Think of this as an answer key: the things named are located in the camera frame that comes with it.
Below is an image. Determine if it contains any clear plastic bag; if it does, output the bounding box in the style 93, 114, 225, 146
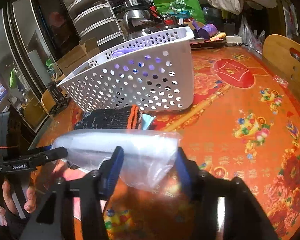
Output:
52, 129, 181, 191

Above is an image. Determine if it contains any purple tissue pack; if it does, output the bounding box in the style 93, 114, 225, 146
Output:
111, 47, 165, 79

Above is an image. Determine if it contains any person's left hand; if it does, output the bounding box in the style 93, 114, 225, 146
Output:
1, 179, 38, 215

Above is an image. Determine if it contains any pink packet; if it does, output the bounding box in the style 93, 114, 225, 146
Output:
52, 159, 108, 221

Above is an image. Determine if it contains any wooden chair left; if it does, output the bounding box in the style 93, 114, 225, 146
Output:
41, 90, 64, 116

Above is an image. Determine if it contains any wooden chair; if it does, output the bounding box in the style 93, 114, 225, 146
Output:
41, 90, 64, 116
263, 34, 300, 95

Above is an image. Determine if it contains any black phone stand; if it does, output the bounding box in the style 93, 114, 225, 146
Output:
47, 81, 70, 116

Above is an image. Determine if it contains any black orange knit glove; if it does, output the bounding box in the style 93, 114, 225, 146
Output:
74, 105, 142, 130

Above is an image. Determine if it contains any red orange floral tablecloth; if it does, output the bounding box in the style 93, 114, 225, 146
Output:
29, 45, 300, 240

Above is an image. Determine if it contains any white perforated plastic basket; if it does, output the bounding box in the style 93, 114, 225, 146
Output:
58, 27, 194, 112

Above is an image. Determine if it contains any open cardboard box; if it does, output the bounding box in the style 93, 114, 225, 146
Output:
57, 37, 100, 76

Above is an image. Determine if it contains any grey stacked drawer unit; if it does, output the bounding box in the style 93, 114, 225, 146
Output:
63, 0, 125, 51

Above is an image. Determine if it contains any purple garbage bag roll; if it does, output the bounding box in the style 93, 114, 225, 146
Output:
192, 20, 218, 40

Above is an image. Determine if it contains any wooden chair right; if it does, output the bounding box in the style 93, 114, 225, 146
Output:
263, 34, 300, 95

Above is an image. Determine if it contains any stainless steel kettle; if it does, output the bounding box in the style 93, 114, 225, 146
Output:
122, 0, 165, 40

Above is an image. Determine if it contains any green shopping bag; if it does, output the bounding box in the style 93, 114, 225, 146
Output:
153, 0, 206, 24

